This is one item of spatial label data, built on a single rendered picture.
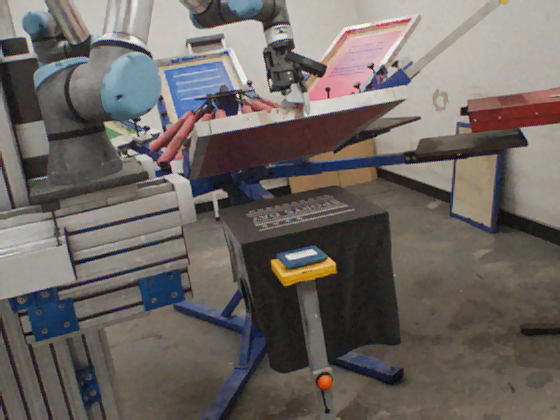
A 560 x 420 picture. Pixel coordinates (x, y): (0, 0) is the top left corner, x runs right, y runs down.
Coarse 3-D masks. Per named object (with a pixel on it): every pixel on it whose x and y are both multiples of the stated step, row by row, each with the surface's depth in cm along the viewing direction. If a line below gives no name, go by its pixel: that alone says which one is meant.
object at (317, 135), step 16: (352, 112) 166; (368, 112) 172; (304, 128) 175; (320, 128) 181; (336, 128) 187; (352, 128) 194; (288, 144) 198; (304, 144) 206; (320, 144) 214; (272, 160) 228
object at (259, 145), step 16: (272, 128) 163; (288, 128) 168; (208, 144) 167; (224, 144) 171; (240, 144) 177; (256, 144) 183; (272, 144) 190; (208, 160) 193; (224, 160) 200; (240, 160) 209; (256, 160) 217
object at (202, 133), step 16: (352, 96) 161; (368, 96) 162; (384, 96) 163; (400, 96) 164; (256, 112) 156; (272, 112) 157; (288, 112) 158; (304, 112) 159; (320, 112) 159; (336, 112) 161; (384, 112) 178; (208, 128) 154; (224, 128) 154; (240, 128) 155; (256, 128) 159; (192, 144) 173; (336, 144) 225; (192, 160) 187; (288, 160) 238; (192, 176) 222
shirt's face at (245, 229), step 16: (304, 192) 218; (320, 192) 213; (336, 192) 209; (240, 208) 209; (256, 208) 205; (352, 208) 186; (368, 208) 182; (240, 224) 188; (304, 224) 176; (320, 224) 174
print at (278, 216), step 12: (288, 204) 204; (300, 204) 201; (312, 204) 198; (324, 204) 196; (336, 204) 193; (252, 216) 196; (264, 216) 193; (276, 216) 191; (288, 216) 188; (300, 216) 186; (324, 216) 181; (264, 228) 179
